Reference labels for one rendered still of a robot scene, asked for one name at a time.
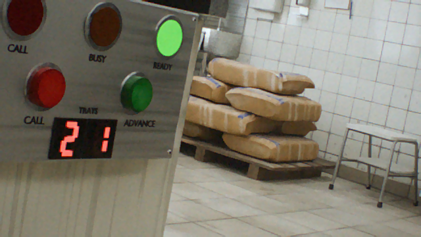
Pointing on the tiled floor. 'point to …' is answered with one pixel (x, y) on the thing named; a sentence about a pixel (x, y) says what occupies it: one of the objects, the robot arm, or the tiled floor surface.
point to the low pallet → (305, 170)
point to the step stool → (380, 158)
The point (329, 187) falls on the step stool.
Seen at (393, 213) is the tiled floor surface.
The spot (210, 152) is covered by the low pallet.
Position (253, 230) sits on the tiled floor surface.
